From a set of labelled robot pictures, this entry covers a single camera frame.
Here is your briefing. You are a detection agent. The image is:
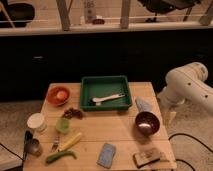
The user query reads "dark purple bowl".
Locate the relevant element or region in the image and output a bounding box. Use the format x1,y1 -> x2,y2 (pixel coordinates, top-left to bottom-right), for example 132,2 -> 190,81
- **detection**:
135,111 -> 160,136

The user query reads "black office chair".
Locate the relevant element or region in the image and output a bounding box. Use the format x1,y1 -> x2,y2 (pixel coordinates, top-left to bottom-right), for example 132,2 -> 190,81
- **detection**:
137,0 -> 202,23

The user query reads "wooden table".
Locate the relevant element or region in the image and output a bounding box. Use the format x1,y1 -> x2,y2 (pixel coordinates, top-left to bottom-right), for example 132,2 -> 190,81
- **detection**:
22,81 -> 178,171

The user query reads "bunch of dark grapes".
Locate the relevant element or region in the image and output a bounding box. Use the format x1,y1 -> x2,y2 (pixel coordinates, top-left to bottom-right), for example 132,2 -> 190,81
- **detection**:
63,108 -> 83,119

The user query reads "small metal fork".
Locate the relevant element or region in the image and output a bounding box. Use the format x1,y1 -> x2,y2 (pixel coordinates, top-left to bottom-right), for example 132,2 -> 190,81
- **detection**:
51,133 -> 60,152

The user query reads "blue sponge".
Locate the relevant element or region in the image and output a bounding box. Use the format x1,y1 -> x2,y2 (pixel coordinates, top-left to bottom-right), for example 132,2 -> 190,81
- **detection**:
97,143 -> 116,169

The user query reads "white dish brush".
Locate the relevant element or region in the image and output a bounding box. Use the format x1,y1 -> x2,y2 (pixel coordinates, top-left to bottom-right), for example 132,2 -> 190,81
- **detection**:
90,94 -> 124,106

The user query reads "wooden block brush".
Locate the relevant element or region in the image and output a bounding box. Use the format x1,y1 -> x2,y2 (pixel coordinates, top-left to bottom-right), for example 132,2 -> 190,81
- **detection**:
133,148 -> 164,169

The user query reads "orange bowl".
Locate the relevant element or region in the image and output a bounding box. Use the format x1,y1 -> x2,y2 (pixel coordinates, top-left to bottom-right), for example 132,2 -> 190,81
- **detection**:
46,86 -> 70,106

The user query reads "white cup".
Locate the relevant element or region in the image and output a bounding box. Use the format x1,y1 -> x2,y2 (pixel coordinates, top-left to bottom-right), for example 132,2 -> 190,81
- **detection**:
27,113 -> 47,132

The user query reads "egg in bowl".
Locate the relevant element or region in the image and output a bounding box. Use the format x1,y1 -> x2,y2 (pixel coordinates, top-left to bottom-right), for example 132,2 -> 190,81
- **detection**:
56,91 -> 66,100

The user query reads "dark chair at left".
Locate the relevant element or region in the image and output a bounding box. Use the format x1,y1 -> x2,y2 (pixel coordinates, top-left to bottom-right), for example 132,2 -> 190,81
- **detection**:
0,0 -> 35,28

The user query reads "green plastic cup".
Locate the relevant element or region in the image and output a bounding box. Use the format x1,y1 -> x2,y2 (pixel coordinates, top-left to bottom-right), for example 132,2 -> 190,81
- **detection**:
55,118 -> 70,134

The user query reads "yellow corn cob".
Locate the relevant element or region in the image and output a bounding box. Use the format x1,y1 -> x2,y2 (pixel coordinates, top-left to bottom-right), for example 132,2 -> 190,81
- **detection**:
59,132 -> 82,151

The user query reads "black cable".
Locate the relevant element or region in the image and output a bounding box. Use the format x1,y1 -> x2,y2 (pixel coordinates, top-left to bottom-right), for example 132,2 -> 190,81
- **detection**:
168,132 -> 213,171

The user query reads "light blue cloth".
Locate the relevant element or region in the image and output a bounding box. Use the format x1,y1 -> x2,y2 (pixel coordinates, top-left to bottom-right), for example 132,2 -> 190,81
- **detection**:
135,97 -> 152,112

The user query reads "metal measuring scoop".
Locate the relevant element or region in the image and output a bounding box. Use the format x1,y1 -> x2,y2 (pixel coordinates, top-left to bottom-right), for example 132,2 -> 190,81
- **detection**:
23,131 -> 43,158

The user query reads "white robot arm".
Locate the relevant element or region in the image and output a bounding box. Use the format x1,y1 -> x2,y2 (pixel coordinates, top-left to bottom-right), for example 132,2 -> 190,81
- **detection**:
157,62 -> 213,126

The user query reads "green pepper toy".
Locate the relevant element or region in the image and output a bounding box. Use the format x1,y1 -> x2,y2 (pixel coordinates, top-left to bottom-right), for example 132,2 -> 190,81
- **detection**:
45,151 -> 77,164

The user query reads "green plastic tray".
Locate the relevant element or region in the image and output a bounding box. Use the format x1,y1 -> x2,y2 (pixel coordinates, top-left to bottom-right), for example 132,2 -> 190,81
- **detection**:
79,75 -> 132,111

